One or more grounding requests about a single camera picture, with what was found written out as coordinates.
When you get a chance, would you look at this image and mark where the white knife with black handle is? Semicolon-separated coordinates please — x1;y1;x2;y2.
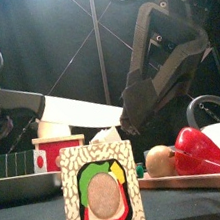
0;66;128;147

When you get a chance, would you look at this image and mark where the dark green toy sushi roll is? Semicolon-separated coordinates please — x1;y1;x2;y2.
0;146;49;180

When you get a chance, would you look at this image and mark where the white sushi roll piece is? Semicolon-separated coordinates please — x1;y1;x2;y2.
53;137;148;220
87;125;122;147

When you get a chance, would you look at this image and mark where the white toy dome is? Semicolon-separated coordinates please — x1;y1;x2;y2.
35;113;74;142

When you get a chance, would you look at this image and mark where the red toy bell pepper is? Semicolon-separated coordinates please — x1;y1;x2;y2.
168;121;220;182

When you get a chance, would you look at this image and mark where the red wooden toy box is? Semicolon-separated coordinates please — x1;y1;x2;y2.
31;130;90;176

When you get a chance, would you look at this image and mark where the beige toy onion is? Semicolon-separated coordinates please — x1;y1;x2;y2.
142;142;180;181

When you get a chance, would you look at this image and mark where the grey metal tray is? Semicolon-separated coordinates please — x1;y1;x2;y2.
0;167;65;206

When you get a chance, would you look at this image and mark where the orange toy carrot green top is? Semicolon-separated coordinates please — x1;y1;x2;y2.
134;163;147;179

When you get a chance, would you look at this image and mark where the pink plastic tray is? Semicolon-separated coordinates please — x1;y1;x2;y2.
136;159;220;203

